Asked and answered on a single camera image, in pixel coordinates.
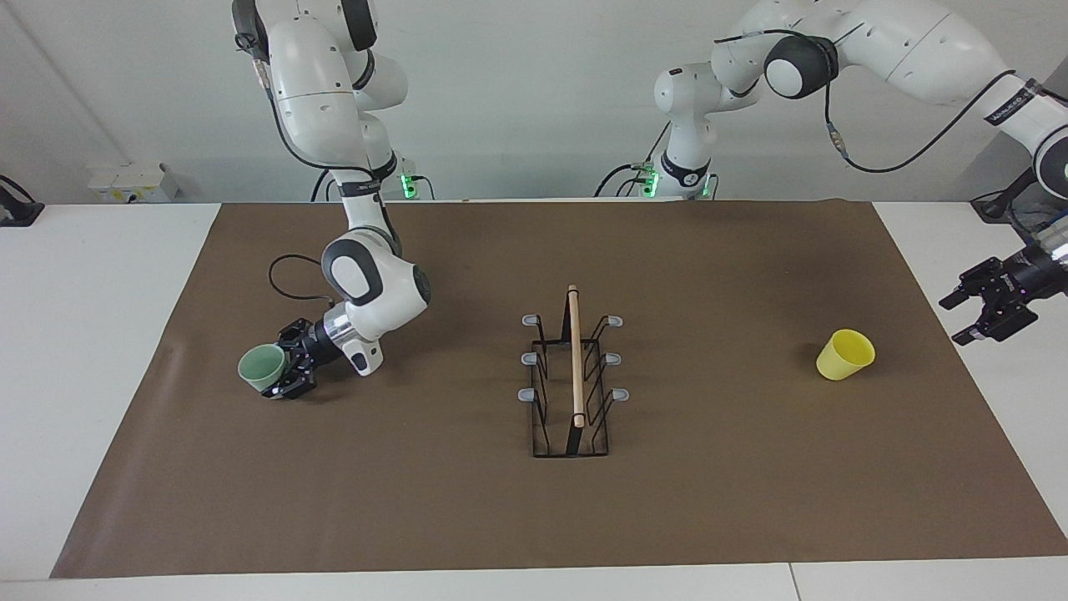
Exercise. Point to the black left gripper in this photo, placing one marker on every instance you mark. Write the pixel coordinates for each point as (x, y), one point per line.
(1039, 274)

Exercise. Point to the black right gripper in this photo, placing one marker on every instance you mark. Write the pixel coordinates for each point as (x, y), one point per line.
(315, 346)

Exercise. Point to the pale green plastic cup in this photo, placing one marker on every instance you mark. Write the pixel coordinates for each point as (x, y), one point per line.
(260, 367)

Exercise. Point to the yellow plastic cup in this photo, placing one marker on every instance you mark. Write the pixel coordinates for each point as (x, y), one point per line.
(843, 359)

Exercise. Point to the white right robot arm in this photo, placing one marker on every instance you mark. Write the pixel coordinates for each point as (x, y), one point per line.
(309, 67)

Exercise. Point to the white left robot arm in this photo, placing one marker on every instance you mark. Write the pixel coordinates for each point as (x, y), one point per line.
(901, 42)

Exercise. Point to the black angled stand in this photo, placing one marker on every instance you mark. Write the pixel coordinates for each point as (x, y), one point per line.
(993, 207)

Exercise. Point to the brown table mat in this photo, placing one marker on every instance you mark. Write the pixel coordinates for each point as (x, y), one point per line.
(417, 501)

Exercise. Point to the white power box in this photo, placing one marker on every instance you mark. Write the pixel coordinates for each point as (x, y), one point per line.
(133, 182)

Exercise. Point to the black table clamp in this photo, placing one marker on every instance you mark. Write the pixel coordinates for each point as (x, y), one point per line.
(21, 213)

